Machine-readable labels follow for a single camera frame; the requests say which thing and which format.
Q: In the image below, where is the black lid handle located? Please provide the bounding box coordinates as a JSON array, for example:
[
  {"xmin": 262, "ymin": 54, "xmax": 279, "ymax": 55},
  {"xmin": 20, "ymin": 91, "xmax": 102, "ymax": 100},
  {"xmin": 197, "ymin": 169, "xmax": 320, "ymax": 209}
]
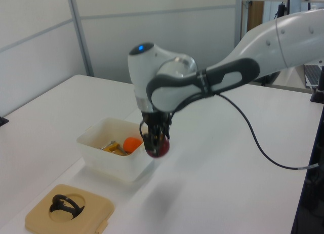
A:
[{"xmin": 49, "ymin": 193, "xmax": 86, "ymax": 220}]

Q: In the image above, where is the red toy apple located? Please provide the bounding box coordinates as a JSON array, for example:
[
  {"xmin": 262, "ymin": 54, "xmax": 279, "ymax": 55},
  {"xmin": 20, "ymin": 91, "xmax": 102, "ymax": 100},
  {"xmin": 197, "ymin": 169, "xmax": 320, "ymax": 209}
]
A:
[{"xmin": 146, "ymin": 138, "xmax": 171, "ymax": 159}]

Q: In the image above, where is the grey keyboard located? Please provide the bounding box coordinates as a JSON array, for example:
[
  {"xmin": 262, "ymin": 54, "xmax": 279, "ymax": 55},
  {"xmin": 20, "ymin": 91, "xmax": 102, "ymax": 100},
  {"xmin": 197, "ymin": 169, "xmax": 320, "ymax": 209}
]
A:
[{"xmin": 303, "ymin": 63, "xmax": 323, "ymax": 88}]

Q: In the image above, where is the beige plastic lid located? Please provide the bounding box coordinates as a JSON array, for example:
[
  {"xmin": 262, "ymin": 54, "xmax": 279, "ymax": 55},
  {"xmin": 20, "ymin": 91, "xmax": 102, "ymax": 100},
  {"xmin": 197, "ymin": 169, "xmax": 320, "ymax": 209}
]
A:
[{"xmin": 24, "ymin": 183, "xmax": 115, "ymax": 234}]

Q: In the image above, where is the orange toy fruit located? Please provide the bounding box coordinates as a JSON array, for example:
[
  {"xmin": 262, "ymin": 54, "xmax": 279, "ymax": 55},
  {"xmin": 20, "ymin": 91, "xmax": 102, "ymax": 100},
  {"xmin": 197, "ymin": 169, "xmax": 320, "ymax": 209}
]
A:
[{"xmin": 123, "ymin": 136, "xmax": 143, "ymax": 154}]

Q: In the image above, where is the white plastic container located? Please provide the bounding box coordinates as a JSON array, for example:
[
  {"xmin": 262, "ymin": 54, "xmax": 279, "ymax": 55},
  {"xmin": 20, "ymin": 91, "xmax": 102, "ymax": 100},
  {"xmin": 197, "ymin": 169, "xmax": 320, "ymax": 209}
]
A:
[{"xmin": 76, "ymin": 117, "xmax": 155, "ymax": 185}]

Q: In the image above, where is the large yellow C-clamp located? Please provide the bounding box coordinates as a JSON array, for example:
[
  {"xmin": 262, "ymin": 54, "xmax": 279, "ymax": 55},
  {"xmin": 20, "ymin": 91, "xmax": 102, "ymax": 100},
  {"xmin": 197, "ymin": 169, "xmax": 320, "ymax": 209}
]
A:
[{"xmin": 99, "ymin": 140, "xmax": 128, "ymax": 157}]

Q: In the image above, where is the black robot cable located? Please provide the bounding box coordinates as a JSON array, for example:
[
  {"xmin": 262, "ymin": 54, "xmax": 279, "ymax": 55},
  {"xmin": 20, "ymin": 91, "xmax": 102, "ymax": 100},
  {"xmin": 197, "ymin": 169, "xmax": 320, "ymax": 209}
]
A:
[{"xmin": 214, "ymin": 91, "xmax": 322, "ymax": 170}]

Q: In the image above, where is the black metal stand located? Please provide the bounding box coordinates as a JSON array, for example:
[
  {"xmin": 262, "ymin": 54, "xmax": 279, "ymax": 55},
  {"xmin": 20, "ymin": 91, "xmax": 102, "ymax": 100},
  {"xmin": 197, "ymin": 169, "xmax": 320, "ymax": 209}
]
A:
[{"xmin": 290, "ymin": 64, "xmax": 324, "ymax": 234}]

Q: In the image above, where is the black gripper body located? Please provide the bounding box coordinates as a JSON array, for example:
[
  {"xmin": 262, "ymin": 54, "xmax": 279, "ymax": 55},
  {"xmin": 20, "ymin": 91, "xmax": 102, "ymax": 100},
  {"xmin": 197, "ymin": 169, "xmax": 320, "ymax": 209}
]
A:
[{"xmin": 140, "ymin": 110, "xmax": 173, "ymax": 134}]

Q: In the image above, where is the grey partition post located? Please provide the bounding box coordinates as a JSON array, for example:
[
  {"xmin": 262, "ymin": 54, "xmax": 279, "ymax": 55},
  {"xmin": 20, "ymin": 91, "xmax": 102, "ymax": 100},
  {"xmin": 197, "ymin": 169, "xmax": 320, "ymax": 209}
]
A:
[
  {"xmin": 66, "ymin": 0, "xmax": 95, "ymax": 78},
  {"xmin": 234, "ymin": 0, "xmax": 244, "ymax": 44}
]

